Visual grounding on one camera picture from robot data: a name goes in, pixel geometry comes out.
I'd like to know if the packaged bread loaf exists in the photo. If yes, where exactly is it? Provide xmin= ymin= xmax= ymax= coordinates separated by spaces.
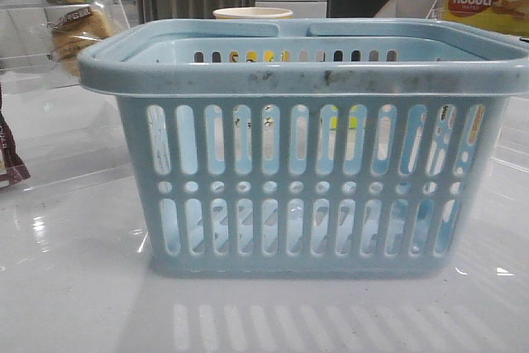
xmin=50 ymin=5 xmax=115 ymax=77

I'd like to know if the light blue plastic basket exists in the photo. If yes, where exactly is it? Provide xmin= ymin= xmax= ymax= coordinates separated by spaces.
xmin=78 ymin=19 xmax=528 ymax=277

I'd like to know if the yellow paper cup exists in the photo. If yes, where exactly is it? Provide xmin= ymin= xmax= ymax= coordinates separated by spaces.
xmin=212 ymin=7 xmax=293 ymax=20

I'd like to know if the clear acrylic left shelf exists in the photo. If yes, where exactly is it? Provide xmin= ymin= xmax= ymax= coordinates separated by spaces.
xmin=1 ymin=0 xmax=129 ymax=192

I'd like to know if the dark red snack packet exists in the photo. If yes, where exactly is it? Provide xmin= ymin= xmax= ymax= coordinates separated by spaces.
xmin=0 ymin=79 xmax=31 ymax=191

